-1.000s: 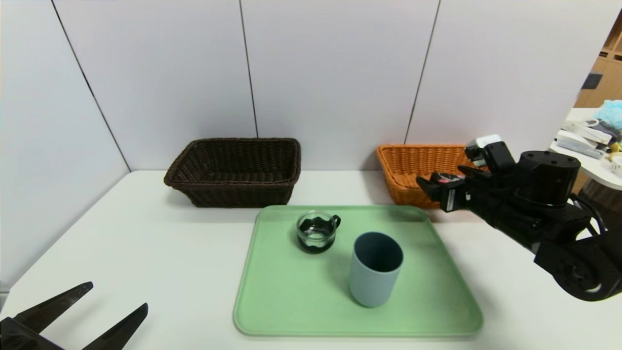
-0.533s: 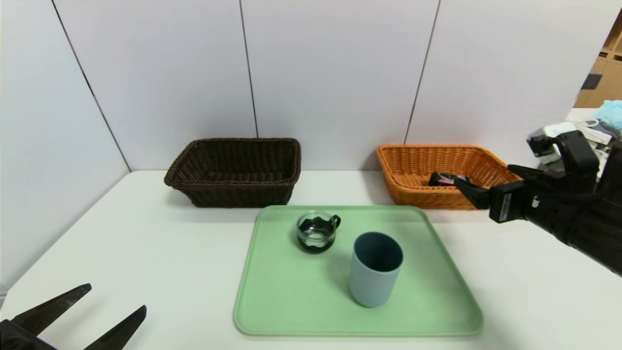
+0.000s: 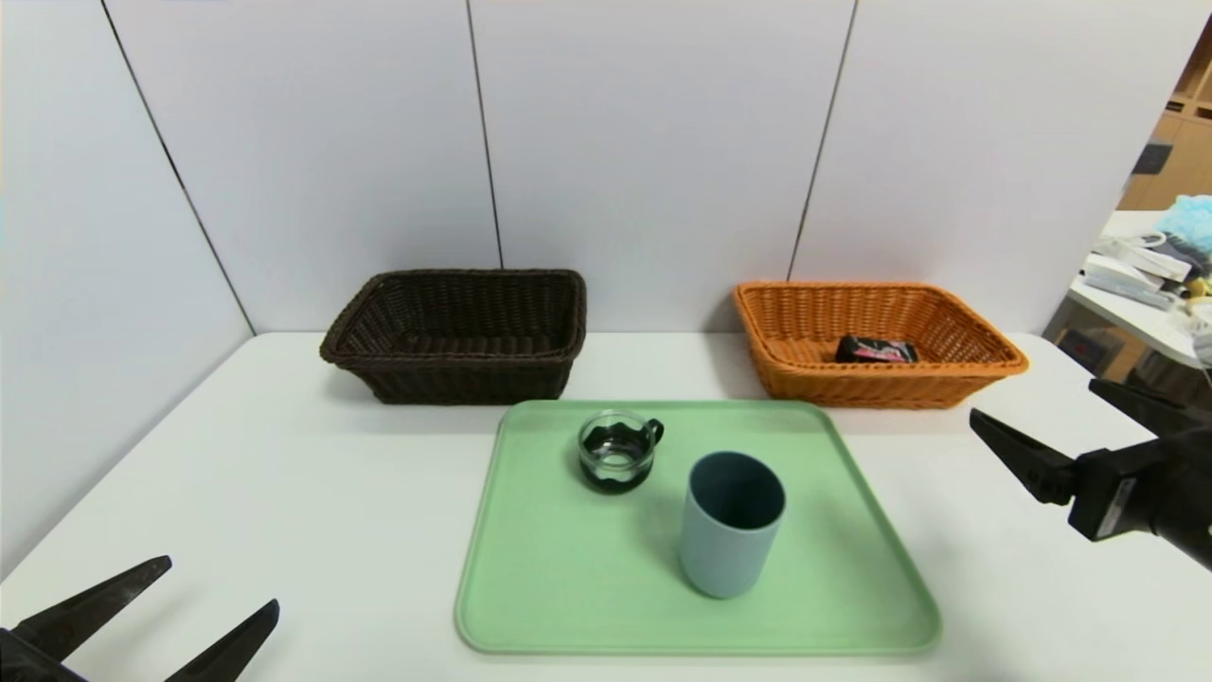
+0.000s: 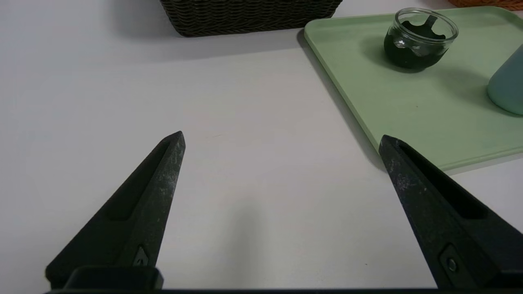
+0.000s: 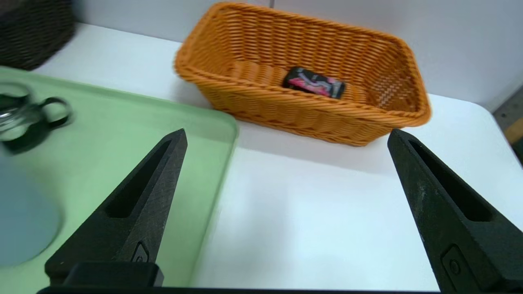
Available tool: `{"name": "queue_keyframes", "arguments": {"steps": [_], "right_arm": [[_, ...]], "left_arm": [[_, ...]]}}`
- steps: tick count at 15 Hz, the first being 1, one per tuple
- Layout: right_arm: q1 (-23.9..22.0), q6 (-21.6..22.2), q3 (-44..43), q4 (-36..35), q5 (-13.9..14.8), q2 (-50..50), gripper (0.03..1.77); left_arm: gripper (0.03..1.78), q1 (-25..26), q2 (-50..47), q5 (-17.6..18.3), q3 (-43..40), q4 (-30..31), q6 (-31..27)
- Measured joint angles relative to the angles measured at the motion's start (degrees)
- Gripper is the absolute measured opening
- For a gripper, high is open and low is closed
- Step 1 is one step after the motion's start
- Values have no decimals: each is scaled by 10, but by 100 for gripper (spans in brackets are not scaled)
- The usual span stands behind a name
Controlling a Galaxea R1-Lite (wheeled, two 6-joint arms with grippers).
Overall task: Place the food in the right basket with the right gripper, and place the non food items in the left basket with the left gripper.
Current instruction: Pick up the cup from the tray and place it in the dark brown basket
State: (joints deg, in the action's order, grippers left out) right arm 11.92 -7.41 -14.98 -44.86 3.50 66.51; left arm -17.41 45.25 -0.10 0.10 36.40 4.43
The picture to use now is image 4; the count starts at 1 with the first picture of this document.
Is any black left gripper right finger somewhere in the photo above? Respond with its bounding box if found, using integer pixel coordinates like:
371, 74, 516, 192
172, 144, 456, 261
378, 135, 523, 290

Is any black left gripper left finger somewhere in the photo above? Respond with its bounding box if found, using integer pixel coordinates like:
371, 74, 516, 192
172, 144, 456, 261
44, 131, 186, 290

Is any blue-grey plastic tumbler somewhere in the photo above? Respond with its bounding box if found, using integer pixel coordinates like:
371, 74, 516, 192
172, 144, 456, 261
487, 43, 523, 116

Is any glass cup with black holder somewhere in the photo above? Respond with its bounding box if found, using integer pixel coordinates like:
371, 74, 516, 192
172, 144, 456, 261
383, 7, 459, 70

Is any orange wicker basket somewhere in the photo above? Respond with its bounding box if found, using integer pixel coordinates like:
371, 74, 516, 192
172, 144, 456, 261
447, 0, 523, 11

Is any dark brown wicker basket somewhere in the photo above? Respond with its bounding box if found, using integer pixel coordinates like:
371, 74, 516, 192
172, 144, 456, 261
159, 0, 344, 38

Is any light green plastic tray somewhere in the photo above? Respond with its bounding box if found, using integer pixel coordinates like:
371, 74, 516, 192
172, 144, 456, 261
304, 6, 523, 171

